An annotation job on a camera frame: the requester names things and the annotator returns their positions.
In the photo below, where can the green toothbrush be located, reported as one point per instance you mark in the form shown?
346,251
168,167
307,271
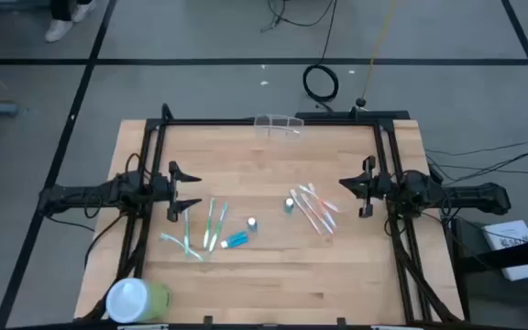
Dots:
218,227
186,229
209,222
168,238

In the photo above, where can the green cup white lid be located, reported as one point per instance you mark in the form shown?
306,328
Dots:
131,300

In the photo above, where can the white box with print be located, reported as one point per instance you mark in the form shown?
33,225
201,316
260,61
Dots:
511,243

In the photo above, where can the clear acrylic organizer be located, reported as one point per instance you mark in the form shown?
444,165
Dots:
278,124

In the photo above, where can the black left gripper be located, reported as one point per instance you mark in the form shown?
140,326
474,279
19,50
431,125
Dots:
173,192

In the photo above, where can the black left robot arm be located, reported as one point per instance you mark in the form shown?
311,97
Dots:
85,194

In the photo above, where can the person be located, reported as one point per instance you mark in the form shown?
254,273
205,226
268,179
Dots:
58,29

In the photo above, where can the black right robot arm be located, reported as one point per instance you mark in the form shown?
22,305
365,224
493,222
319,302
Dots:
475,197

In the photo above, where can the black side stand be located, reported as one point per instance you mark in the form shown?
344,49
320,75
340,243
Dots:
520,256

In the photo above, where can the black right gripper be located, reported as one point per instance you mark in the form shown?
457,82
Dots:
381,188

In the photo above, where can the black metal table frame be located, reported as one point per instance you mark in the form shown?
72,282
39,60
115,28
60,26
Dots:
200,122

